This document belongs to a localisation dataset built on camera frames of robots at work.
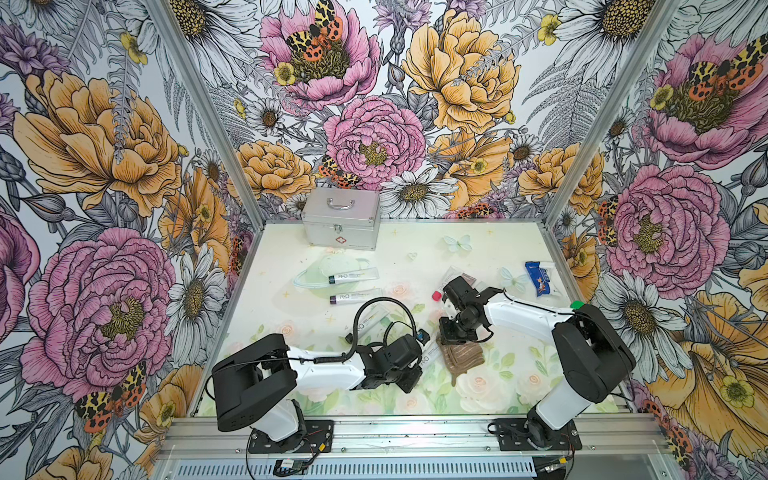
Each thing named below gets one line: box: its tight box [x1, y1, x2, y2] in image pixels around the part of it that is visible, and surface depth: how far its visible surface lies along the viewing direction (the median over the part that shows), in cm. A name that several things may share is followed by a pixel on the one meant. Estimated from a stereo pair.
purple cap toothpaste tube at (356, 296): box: [329, 288, 384, 305], surface depth 99 cm
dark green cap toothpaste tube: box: [328, 267, 379, 284], surface depth 106 cm
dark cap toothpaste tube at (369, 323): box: [345, 310, 391, 344], surface depth 95 cm
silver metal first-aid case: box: [301, 188, 381, 251], surface depth 108 cm
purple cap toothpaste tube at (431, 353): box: [420, 338, 442, 372], surface depth 87 cm
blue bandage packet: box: [525, 261, 551, 297], surface depth 104 cm
